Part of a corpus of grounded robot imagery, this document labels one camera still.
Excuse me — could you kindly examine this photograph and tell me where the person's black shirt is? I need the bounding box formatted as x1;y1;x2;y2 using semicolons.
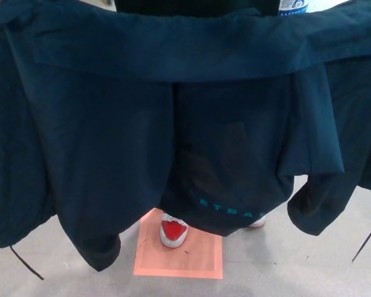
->
114;0;281;17

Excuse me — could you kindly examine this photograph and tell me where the red and white sneaker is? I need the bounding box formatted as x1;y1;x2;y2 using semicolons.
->
159;212;189;249
246;215;267;230

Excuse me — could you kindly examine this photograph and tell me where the orange rectangular floor mat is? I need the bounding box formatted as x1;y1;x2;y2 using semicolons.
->
133;207;225;272

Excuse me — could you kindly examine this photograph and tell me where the dark teal coat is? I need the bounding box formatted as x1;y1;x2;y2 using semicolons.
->
0;0;371;281

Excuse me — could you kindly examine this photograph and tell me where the white blue garment label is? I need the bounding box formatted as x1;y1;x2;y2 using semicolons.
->
278;0;310;20

